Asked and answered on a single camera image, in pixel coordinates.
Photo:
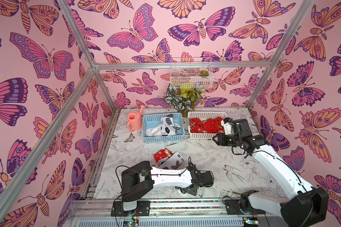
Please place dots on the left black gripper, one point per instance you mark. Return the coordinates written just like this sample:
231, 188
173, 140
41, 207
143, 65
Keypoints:
192, 193

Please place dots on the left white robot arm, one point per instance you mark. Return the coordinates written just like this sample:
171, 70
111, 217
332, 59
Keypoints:
140, 179

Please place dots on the small succulent in basket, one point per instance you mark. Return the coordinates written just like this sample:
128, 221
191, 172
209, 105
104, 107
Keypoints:
204, 73

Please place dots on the red snowflake sock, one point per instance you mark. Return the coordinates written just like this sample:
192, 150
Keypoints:
162, 154

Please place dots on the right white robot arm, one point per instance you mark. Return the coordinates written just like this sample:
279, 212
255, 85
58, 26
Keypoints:
303, 205

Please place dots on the light blue plastic basket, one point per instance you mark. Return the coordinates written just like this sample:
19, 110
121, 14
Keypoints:
154, 120

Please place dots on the white wire wall basket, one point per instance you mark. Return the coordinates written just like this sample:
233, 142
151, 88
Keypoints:
186, 74

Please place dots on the potted green leafy plant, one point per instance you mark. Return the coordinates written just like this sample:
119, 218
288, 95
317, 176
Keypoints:
183, 99

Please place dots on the white sock chevron pattern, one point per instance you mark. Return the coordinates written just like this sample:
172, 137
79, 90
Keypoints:
173, 162

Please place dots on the white plastic basket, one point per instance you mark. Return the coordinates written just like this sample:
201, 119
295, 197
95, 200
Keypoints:
202, 115

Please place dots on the pink watering can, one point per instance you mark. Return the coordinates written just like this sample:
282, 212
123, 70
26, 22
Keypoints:
135, 119

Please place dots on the plain white sock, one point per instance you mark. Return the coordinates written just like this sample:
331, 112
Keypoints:
154, 132

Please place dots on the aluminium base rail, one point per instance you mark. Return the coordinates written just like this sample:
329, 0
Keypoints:
208, 212

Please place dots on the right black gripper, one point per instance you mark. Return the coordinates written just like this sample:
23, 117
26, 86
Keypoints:
233, 125

